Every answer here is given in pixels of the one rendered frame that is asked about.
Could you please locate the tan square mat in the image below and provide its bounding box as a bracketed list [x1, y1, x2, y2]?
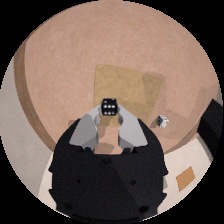
[94, 64, 163, 127]

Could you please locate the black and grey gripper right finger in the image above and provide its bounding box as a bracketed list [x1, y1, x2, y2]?
[116, 104, 169, 176]

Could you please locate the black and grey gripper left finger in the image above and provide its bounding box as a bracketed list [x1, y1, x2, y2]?
[48, 104, 103, 173]

